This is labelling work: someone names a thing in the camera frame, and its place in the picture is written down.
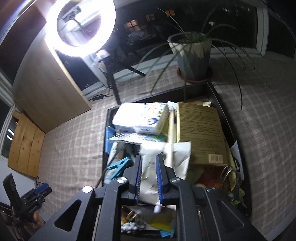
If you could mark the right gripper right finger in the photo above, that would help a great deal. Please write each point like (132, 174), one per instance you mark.
(167, 194)

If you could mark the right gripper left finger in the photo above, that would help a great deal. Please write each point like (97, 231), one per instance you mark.
(135, 179)

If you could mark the white paper pouch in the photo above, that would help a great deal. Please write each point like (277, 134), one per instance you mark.
(177, 157)

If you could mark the blue clothes peg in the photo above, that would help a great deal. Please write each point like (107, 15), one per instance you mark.
(119, 168)

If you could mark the yellow sticky note pad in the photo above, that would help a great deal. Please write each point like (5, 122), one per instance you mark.
(163, 223)

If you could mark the black scissors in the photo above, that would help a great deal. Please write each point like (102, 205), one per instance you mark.
(229, 182)

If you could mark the pine wood board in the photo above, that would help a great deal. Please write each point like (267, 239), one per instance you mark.
(25, 151)

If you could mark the wooden chopstick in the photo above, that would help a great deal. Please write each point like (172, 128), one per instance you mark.
(171, 139)

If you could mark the white tissue pack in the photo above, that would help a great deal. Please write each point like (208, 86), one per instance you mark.
(148, 118)

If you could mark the gold book box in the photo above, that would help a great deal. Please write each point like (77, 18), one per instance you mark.
(200, 125)

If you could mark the black power strip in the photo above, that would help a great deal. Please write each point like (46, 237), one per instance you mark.
(97, 97)

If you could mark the black tripod stand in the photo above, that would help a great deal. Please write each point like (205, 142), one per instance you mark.
(115, 70)

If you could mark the potted plant white pot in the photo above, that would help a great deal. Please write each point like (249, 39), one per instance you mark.
(190, 31)

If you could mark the white ring light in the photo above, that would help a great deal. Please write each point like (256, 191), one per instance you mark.
(79, 28)

